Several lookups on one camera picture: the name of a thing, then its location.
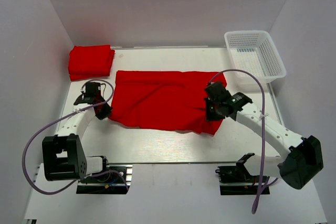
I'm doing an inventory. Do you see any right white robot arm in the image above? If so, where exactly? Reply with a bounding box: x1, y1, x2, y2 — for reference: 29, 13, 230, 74
205, 82, 323, 189

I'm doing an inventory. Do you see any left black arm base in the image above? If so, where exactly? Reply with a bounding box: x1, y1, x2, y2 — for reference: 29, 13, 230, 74
76, 164, 133, 195

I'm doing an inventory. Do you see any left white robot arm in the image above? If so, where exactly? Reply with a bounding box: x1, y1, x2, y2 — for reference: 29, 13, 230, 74
42, 81, 112, 182

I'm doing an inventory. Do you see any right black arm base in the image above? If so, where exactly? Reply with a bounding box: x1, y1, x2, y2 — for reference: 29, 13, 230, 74
215, 165, 259, 196

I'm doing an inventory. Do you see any folded red t shirt stack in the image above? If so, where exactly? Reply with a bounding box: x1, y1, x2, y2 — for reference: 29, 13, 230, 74
68, 45, 115, 81

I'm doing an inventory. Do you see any white plastic basket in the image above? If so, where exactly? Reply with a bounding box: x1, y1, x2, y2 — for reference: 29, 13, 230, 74
224, 30, 287, 84

